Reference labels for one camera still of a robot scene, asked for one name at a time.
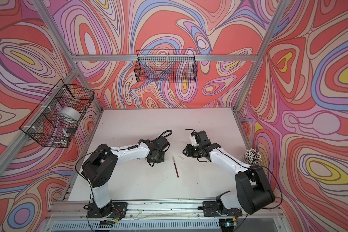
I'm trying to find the red capped knife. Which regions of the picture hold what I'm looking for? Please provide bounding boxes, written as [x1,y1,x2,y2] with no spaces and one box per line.
[172,156,179,178]

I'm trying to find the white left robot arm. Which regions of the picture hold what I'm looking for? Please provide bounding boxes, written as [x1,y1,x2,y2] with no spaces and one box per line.
[81,135,170,210]

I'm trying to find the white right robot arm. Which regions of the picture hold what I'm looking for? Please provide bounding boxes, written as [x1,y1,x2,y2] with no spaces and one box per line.
[183,131,276,215]

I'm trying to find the clear cup of craft knives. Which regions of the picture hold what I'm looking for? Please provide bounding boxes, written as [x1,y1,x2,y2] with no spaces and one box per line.
[244,148,262,165]

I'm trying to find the white tape roll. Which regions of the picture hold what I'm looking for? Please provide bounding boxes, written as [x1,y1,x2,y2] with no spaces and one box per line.
[58,107,81,123]

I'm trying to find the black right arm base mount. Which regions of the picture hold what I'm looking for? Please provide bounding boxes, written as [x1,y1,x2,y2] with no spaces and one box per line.
[197,190,243,218]

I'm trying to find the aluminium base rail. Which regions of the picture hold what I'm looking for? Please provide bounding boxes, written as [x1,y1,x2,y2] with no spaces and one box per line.
[39,198,289,232]

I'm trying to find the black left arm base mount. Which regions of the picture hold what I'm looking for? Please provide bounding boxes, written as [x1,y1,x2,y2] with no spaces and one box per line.
[84,197,128,220]

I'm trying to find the black wire basket back wall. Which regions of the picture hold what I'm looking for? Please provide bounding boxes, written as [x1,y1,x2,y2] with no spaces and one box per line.
[134,49,198,84]

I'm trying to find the black wire basket wall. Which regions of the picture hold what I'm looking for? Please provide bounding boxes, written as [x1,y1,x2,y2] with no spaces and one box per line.
[134,49,198,84]
[19,80,94,148]

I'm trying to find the black wire basket left wall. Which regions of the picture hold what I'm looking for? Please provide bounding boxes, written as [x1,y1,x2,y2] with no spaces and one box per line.
[19,80,94,148]

